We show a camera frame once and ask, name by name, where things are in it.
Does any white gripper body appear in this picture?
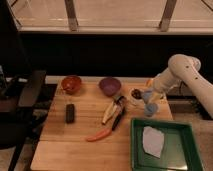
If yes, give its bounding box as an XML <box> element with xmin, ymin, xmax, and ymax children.
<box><xmin>151</xmin><ymin>74</ymin><xmax>172</xmax><ymax>100</ymax></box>

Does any blue sponge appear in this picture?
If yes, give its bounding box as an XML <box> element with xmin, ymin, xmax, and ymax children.
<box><xmin>141</xmin><ymin>89</ymin><xmax>153</xmax><ymax>104</ymax></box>

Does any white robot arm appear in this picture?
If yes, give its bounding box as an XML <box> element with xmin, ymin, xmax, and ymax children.
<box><xmin>148</xmin><ymin>54</ymin><xmax>213</xmax><ymax>119</ymax></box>

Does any blue plastic cup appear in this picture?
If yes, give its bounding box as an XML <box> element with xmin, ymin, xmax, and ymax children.
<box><xmin>144</xmin><ymin>103</ymin><xmax>158</xmax><ymax>117</ymax></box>

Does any orange fruit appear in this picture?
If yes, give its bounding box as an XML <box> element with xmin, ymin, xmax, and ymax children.
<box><xmin>146</xmin><ymin>78</ymin><xmax>153</xmax><ymax>87</ymax></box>

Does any small bowl with red contents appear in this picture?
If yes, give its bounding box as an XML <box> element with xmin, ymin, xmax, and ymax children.
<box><xmin>131</xmin><ymin>89</ymin><xmax>142</xmax><ymax>100</ymax></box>

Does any purple bowl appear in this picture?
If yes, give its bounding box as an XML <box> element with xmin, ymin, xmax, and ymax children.
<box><xmin>99</xmin><ymin>77</ymin><xmax>121</xmax><ymax>97</ymax></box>

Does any yellow banana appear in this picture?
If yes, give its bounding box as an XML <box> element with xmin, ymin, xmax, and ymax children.
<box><xmin>102</xmin><ymin>102</ymin><xmax>117</xmax><ymax>124</ymax></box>

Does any white cloth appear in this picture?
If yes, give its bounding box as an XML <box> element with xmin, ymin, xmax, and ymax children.
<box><xmin>142</xmin><ymin>126</ymin><xmax>164</xmax><ymax>158</ymax></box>

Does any green tray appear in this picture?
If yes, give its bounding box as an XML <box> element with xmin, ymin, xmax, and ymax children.
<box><xmin>130</xmin><ymin>118</ymin><xmax>205</xmax><ymax>171</ymax></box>

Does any orange carrot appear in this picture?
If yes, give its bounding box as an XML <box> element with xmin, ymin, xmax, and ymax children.
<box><xmin>86</xmin><ymin>128</ymin><xmax>112</xmax><ymax>142</ymax></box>

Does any orange bowl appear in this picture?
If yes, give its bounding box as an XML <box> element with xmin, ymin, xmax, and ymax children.
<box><xmin>61</xmin><ymin>75</ymin><xmax>82</xmax><ymax>94</ymax></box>

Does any black rectangular block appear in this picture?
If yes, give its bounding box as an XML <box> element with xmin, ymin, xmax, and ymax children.
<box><xmin>66</xmin><ymin>104</ymin><xmax>75</xmax><ymax>123</ymax></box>

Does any black chair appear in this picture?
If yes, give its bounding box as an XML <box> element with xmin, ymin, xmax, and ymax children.
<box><xmin>0</xmin><ymin>70</ymin><xmax>46</xmax><ymax>171</ymax></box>

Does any black handled utensil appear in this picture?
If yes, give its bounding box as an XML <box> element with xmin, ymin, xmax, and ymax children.
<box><xmin>112</xmin><ymin>96</ymin><xmax>126</xmax><ymax>130</ymax></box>

